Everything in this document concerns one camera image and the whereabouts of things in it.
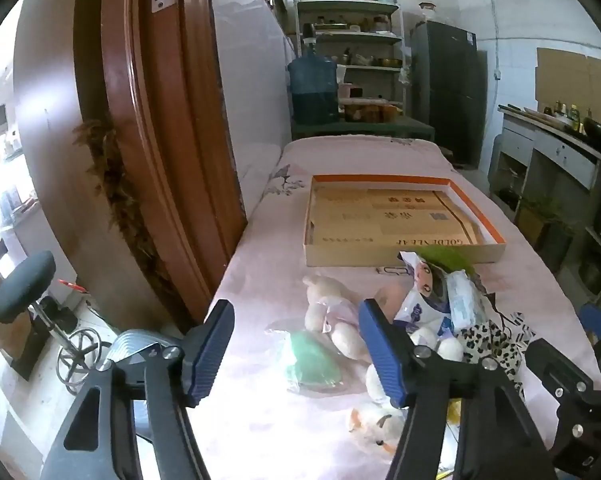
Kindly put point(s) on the cream plush bear pink dress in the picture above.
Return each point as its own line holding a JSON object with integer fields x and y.
{"x": 330, "y": 310}

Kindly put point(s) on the cardboard sheet on wall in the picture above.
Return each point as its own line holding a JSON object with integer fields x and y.
{"x": 575, "y": 77}

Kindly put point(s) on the shallow cardboard box orange rim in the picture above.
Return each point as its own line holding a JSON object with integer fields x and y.
{"x": 380, "y": 220}

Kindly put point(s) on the low green table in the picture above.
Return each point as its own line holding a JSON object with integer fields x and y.
{"x": 360, "y": 127}

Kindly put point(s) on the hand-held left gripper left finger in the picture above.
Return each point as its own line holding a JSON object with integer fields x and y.
{"x": 208, "y": 360}

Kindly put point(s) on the dark refrigerator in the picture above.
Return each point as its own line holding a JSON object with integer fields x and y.
{"x": 445, "y": 90}

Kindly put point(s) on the black padded stool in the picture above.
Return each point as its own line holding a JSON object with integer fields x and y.
{"x": 25, "y": 285}

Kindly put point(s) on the white plush toy purple hair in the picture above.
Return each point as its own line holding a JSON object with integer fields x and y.
{"x": 440, "y": 342}

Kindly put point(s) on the green metal shelf rack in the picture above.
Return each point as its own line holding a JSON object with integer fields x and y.
{"x": 350, "y": 35}

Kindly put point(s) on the green sponge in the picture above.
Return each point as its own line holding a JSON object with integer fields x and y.
{"x": 310, "y": 365}

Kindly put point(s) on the black wok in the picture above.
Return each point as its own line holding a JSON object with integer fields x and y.
{"x": 597, "y": 130}

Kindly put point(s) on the dried brown plant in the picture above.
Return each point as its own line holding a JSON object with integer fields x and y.
{"x": 125, "y": 200}

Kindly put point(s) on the leopard print cloth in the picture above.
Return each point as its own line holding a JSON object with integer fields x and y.
{"x": 490, "y": 350}

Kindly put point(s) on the blue water jug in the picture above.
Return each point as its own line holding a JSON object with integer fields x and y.
{"x": 313, "y": 85}

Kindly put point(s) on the grey kitchen counter cabinet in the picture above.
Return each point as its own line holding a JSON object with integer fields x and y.
{"x": 560, "y": 160}

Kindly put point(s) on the brown wooden door frame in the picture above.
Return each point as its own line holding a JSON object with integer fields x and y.
{"x": 170, "y": 135}

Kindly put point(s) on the group of condiment bottles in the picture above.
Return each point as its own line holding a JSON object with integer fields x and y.
{"x": 562, "y": 115}

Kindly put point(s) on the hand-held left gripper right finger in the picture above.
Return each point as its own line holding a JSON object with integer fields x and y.
{"x": 380, "y": 355}

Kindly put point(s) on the leaf print tissue pack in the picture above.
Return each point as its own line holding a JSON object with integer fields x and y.
{"x": 465, "y": 300}

